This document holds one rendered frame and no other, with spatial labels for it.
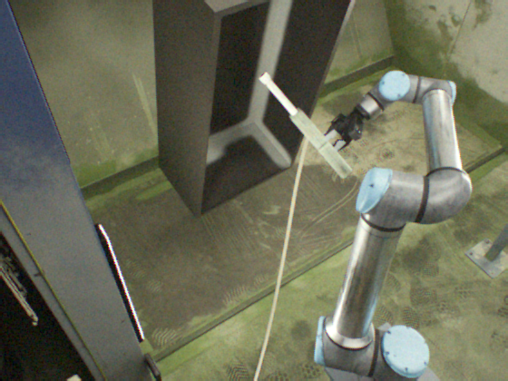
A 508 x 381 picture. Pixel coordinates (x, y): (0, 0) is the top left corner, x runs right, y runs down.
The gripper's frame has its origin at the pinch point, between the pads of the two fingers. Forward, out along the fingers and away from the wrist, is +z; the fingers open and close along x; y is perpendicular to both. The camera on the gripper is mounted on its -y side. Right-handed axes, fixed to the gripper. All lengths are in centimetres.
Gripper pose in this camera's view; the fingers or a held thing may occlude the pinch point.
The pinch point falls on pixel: (323, 150)
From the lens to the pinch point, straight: 178.4
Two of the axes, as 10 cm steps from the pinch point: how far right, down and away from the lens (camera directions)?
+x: -6.6, -6.5, -3.8
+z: -7.4, 6.4, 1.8
